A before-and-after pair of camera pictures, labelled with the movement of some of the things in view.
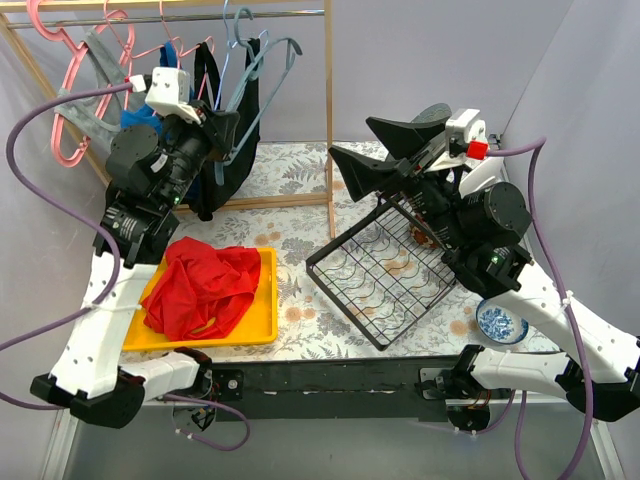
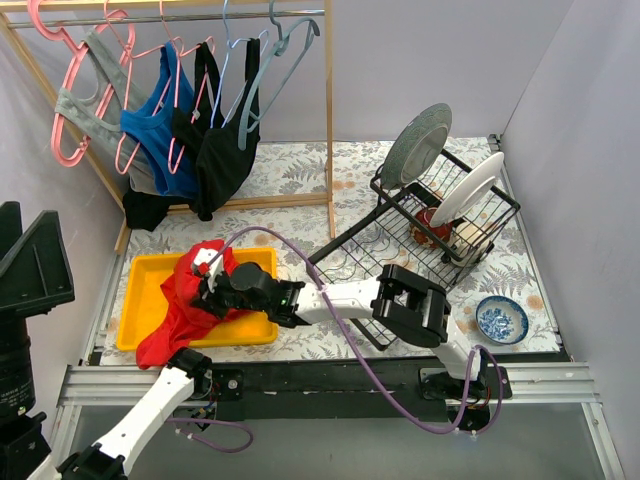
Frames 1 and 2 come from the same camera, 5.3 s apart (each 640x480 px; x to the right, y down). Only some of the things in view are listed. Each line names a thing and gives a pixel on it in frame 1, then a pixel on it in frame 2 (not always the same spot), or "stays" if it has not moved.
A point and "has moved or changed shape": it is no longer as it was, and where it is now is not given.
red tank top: [202, 291] has moved or changed shape
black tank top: [227, 178] stays
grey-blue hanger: [238, 84] -> [308, 26]
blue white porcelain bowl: [500, 326] stays
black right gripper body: [407, 166] -> [209, 298]
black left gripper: [210, 131] -> [31, 288]
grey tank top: [96, 108] stays
